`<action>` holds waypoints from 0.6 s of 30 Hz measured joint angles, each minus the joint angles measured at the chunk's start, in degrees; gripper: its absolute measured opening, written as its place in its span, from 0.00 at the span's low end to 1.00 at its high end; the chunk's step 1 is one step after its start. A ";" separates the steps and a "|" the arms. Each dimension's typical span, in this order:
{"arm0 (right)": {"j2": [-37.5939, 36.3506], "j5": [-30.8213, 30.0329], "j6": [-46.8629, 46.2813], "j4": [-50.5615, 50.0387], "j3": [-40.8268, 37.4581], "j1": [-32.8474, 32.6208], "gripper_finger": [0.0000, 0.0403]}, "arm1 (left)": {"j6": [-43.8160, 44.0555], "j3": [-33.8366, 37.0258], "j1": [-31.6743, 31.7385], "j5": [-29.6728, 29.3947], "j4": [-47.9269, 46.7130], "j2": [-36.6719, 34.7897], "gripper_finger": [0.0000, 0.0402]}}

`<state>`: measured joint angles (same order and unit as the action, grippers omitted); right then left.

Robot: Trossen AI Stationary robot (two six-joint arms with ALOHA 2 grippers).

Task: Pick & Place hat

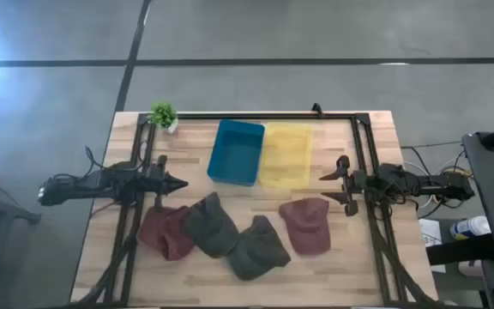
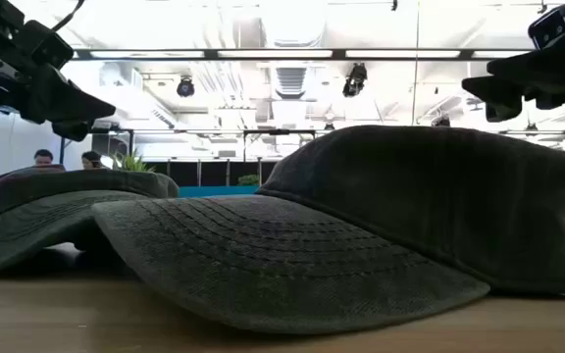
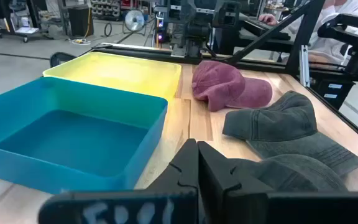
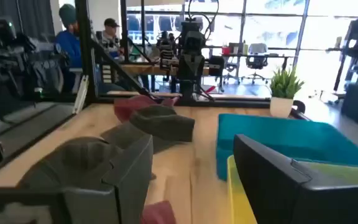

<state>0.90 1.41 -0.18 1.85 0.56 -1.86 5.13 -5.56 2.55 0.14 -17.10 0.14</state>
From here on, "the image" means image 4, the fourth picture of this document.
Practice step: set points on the wooden work table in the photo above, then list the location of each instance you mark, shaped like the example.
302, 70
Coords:
141, 69

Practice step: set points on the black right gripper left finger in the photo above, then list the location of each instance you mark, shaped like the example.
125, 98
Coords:
126, 174

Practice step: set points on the dark grey curtain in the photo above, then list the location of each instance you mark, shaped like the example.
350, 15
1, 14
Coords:
33, 15

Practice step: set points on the grey office chair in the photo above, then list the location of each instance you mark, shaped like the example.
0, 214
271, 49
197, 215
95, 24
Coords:
256, 59

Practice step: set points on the black office chair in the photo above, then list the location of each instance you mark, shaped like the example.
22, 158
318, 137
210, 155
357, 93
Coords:
217, 67

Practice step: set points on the dark green baseball cap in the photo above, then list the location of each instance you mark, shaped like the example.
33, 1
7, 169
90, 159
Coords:
73, 161
163, 124

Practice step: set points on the teal plastic bin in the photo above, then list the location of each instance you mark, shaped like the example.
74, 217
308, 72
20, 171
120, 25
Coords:
275, 133

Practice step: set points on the long dark desk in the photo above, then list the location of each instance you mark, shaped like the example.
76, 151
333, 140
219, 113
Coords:
275, 56

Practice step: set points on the green plant in white pot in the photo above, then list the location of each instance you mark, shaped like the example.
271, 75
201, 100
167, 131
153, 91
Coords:
284, 84

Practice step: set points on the person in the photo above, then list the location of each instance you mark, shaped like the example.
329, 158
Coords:
110, 37
70, 46

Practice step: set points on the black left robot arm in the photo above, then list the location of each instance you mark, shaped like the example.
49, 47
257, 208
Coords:
191, 87

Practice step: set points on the black robot station equipment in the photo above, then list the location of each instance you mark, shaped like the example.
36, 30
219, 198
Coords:
17, 62

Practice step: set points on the red cup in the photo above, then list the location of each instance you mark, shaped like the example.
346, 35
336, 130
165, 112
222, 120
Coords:
225, 51

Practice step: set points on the white flat panel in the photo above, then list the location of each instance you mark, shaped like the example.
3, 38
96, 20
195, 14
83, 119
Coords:
81, 93

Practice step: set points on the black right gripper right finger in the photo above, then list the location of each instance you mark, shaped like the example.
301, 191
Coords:
275, 193

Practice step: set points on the maroon baseball cap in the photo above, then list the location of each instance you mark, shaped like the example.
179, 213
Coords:
158, 214
126, 107

